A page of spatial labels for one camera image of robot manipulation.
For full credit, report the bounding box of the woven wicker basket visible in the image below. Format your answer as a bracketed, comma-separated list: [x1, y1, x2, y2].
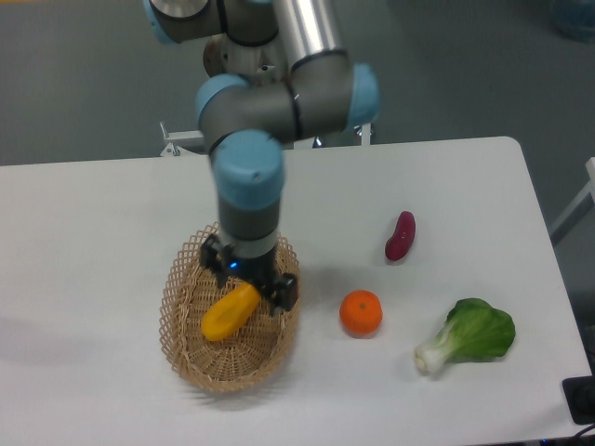
[159, 222, 301, 393]

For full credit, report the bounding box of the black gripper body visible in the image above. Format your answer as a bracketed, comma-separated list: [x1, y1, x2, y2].
[218, 245, 277, 291]

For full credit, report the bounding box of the black device at edge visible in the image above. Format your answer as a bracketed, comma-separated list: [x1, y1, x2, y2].
[562, 376, 594, 425]

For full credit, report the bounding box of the green bok choy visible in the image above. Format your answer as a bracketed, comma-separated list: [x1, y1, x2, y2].
[414, 297, 516, 374]

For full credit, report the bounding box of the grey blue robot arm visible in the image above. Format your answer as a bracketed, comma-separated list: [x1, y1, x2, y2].
[144, 1, 380, 311]

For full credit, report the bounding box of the white table leg frame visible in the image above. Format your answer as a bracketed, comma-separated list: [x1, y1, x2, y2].
[549, 157, 594, 246]

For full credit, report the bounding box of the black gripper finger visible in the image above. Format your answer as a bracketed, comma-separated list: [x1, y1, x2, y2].
[259, 272, 298, 316]
[199, 233, 239, 287]

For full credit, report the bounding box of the purple sweet potato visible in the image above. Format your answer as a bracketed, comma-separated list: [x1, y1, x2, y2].
[384, 211, 417, 262]

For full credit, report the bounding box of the yellow mango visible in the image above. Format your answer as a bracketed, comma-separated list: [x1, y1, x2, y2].
[201, 282, 260, 342]

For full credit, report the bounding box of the orange tangerine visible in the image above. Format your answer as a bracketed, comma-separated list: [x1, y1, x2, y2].
[339, 290, 383, 336]

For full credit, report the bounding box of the white metal base frame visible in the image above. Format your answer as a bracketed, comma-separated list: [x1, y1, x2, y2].
[160, 122, 376, 157]

